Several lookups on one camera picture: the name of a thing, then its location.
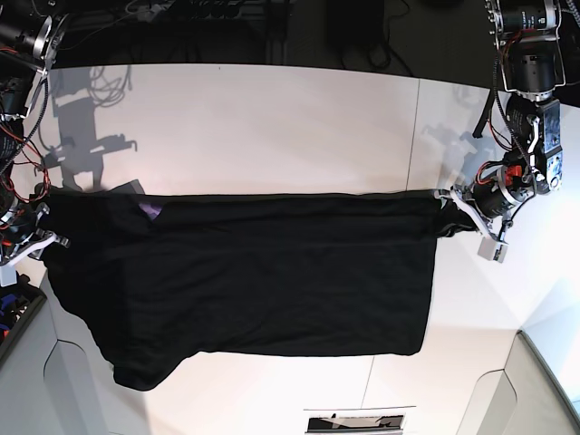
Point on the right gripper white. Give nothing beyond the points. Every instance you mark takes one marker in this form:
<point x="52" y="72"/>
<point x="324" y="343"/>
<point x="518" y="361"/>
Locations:
<point x="21" y="235"/>

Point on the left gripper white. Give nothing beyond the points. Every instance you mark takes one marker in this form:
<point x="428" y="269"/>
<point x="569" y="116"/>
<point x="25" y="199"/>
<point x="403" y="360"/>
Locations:
<point x="488" y="205"/>

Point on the black t-shirt with graphic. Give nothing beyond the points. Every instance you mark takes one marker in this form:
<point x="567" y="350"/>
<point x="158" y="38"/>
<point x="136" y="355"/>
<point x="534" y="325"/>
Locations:
<point x="160" y="279"/>

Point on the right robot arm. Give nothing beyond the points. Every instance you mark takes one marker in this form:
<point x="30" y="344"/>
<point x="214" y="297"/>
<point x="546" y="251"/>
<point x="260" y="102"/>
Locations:
<point x="31" y="33"/>

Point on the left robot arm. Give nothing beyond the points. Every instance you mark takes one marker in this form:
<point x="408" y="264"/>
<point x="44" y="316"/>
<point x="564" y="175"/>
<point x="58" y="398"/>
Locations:
<point x="528" y="67"/>

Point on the grey bin with colourful clothes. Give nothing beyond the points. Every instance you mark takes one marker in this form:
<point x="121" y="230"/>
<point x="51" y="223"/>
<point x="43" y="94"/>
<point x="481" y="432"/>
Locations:
<point x="20" y="303"/>

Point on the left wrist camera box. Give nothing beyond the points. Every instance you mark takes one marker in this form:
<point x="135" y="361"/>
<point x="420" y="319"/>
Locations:
<point x="492" y="249"/>

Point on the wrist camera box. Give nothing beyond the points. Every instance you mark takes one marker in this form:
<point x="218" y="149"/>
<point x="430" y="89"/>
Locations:
<point x="8" y="276"/>
<point x="492" y="249"/>

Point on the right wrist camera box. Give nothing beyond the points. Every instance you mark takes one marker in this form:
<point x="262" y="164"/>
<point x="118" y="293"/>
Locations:
<point x="8" y="276"/>

